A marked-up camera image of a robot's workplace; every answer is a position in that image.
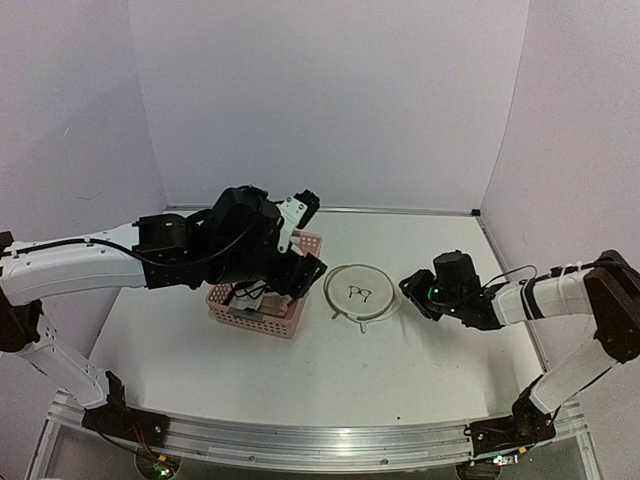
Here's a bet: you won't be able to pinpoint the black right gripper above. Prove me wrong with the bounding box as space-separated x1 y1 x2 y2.
400 270 464 322

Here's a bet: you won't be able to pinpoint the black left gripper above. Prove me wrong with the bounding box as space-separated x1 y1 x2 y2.
205 240 327 299

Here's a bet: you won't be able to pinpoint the white bra black straps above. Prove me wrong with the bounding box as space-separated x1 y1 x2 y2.
227 282 296 319

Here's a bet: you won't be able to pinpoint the white mesh laundry bag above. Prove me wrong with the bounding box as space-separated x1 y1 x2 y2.
323 263 401 335

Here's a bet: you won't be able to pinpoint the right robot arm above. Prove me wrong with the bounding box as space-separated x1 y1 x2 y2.
399 250 639 443

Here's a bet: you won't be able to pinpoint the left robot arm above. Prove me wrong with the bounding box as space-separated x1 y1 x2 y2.
1 185 326 437

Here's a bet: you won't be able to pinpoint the pink plastic basket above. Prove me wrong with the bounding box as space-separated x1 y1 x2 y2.
205 230 324 342

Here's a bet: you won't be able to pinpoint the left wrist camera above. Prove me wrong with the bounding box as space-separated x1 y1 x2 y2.
276 190 320 253

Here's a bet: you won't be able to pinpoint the aluminium back table rail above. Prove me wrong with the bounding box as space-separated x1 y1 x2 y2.
166 205 476 217

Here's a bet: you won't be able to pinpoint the aluminium front table rail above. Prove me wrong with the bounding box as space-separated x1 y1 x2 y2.
49 387 591 462

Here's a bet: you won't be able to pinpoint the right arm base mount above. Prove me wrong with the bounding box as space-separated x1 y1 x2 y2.
463 377 559 459

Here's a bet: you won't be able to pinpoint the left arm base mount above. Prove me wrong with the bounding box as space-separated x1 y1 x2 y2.
82 371 170 447

